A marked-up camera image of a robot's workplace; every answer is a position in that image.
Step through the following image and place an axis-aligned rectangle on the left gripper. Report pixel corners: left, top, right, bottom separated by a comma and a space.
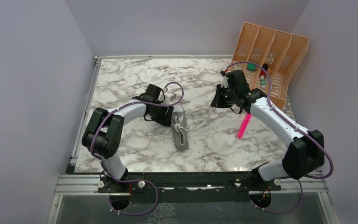
150, 100, 174, 127

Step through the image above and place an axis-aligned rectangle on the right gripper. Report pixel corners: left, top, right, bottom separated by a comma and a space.
211, 84, 237, 108

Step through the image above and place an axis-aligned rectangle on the white shoelace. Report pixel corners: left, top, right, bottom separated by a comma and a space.
171, 113, 208, 135

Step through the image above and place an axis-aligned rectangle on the grey canvas sneaker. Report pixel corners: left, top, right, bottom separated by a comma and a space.
171, 104, 189, 152

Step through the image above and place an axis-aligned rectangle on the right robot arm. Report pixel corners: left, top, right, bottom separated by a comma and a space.
210, 70, 325, 190

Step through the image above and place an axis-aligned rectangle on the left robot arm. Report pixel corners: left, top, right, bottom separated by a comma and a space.
82, 84, 174, 192

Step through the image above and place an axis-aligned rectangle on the pink plastic bar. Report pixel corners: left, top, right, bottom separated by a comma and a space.
237, 113, 252, 139

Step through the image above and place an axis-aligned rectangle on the green round cap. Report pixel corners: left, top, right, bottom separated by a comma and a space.
247, 63, 256, 72

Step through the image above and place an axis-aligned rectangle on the white green tube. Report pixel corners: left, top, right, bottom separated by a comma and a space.
260, 76, 266, 90

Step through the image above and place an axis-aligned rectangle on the red black marker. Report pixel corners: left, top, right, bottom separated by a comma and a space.
259, 63, 269, 77

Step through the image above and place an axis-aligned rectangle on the orange desk organizer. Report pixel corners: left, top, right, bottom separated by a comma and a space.
227, 22, 309, 109

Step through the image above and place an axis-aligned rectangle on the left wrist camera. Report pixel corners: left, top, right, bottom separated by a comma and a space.
158, 88, 177, 105

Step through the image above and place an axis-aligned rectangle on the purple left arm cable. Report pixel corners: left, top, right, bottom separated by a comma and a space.
89, 82, 185, 217

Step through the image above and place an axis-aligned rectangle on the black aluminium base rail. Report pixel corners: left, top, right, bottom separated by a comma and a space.
54, 172, 330, 205

